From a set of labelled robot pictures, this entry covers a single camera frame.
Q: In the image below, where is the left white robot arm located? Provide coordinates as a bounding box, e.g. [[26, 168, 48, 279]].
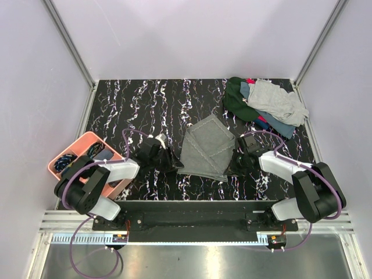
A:
[[54, 134, 184, 230]]

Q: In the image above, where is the grey blue folded cloth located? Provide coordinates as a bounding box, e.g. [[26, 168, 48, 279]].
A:
[[93, 149, 114, 160]]

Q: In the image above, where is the dark brown rolled item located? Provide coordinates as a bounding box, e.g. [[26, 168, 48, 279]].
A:
[[108, 180, 121, 188]]

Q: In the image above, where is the blue garment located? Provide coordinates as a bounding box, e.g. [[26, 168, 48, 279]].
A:
[[239, 81, 296, 139]]

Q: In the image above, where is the pink compartment tray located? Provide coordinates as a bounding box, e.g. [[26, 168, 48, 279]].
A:
[[47, 131, 133, 200]]

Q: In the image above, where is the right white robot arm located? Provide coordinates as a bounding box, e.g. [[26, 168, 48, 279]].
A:
[[224, 136, 346, 231]]

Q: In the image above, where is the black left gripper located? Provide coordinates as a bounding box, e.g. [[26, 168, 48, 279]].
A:
[[149, 146, 184, 174]]

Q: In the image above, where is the grey cloth napkin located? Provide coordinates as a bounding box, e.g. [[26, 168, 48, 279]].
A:
[[177, 114, 235, 182]]

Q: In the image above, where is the purple cable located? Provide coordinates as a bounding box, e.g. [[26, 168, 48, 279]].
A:
[[61, 128, 155, 278], [241, 130, 342, 251]]

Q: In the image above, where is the light grey shirt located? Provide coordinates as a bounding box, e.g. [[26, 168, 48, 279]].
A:
[[248, 80, 309, 127]]

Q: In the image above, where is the dark green garment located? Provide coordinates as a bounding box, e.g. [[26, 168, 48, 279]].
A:
[[223, 77, 260, 121]]

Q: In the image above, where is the blue patterned rolled sock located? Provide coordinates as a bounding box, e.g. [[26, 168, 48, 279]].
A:
[[53, 153, 77, 173]]

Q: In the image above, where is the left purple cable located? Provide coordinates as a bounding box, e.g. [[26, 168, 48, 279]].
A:
[[61, 128, 155, 278]]

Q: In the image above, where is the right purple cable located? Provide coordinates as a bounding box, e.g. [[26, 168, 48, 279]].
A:
[[241, 130, 342, 251]]

